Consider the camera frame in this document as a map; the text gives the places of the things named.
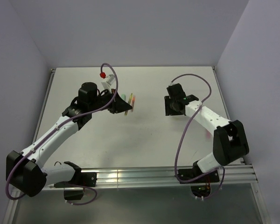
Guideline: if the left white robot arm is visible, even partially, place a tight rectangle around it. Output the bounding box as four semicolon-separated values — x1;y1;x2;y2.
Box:
6;82;132;197

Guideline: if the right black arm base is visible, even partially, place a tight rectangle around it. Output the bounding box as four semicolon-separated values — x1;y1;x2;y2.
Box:
177;166;220;198

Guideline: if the purple cable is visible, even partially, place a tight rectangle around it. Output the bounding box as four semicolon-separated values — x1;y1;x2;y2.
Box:
5;62;119;206
169;73;226;200

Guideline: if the orange thin pen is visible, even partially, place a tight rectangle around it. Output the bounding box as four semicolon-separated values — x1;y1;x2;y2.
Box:
131;95;136;112

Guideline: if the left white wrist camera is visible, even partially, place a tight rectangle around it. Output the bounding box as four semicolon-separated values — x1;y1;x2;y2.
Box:
101;74;116;93

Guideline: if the aluminium front rail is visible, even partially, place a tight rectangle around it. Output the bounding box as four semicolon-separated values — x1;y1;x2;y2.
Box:
3;149;259;219

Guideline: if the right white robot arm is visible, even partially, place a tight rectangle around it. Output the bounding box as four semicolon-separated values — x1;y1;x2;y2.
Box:
164;84;249;182

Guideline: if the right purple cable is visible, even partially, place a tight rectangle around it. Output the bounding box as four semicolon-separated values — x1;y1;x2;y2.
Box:
169;73;226;200

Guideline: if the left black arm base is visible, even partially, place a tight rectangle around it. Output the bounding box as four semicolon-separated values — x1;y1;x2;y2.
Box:
54;172;98;204

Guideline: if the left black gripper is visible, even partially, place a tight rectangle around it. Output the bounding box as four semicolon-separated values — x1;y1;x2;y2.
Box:
89;89;132;114

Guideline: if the olive yellow pen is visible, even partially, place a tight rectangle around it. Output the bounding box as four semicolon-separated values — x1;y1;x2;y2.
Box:
124;93;133;116

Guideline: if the pink highlighter pen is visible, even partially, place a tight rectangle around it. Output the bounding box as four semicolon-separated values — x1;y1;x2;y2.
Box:
205;130;212;140

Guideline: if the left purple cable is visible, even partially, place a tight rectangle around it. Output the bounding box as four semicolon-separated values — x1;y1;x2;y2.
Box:
5;62;119;206

